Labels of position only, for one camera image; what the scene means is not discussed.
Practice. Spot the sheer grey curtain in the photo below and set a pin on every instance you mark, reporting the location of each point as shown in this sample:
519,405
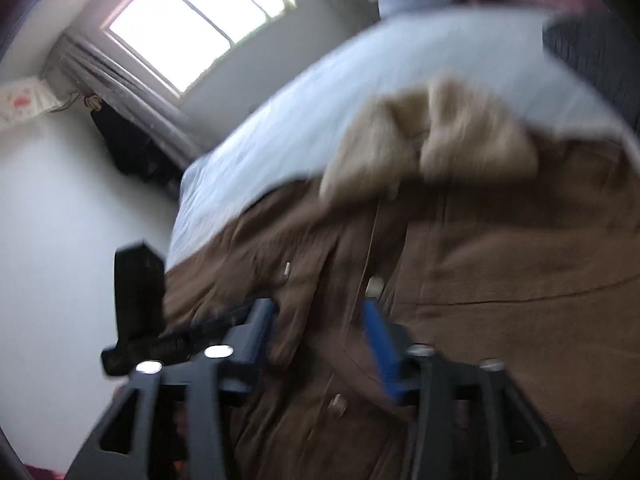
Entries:
130,95

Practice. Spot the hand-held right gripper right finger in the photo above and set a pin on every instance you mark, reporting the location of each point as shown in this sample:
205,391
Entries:
382,352

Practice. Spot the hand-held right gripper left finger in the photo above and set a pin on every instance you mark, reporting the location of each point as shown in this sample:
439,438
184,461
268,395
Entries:
261,332

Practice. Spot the dark hanging clothes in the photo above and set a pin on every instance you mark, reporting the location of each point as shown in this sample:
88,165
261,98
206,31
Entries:
130,145

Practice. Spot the window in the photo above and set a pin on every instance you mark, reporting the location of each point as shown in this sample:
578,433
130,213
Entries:
200,15

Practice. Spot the brown jacket with fleece collar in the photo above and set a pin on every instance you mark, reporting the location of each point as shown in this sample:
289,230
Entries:
500,260

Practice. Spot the bed with light blue cover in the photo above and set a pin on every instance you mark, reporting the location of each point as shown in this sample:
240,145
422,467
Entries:
375,85

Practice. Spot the wall poster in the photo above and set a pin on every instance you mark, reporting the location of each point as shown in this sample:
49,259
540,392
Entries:
22,102

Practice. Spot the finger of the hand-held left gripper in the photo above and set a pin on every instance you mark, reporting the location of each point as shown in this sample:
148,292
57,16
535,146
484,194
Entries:
200,332

